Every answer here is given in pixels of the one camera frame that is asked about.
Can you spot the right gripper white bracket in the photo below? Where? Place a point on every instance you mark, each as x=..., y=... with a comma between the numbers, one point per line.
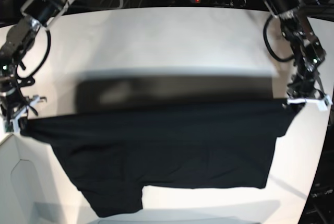
x=15, y=109

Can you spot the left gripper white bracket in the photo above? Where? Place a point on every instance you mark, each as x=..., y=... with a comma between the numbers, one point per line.
x=302, y=91

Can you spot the black T-shirt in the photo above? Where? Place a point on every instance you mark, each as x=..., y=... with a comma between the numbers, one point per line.
x=111, y=156

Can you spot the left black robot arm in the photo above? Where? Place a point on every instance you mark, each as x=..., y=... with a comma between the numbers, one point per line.
x=308, y=53

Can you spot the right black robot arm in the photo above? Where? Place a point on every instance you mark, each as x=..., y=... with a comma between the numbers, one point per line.
x=36, y=14

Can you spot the white tray at corner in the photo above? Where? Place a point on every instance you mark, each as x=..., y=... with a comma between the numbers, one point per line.
x=34, y=187

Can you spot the black power strip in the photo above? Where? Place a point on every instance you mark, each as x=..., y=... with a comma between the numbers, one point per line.
x=212, y=3

